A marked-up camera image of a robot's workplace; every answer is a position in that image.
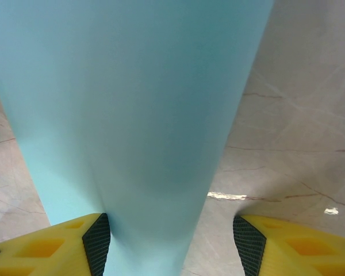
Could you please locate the light blue paper sheet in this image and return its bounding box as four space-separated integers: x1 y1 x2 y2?
0 0 275 276

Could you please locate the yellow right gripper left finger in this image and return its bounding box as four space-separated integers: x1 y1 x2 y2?
0 212 112 276

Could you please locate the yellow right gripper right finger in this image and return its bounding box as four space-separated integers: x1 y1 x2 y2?
232 214 345 276

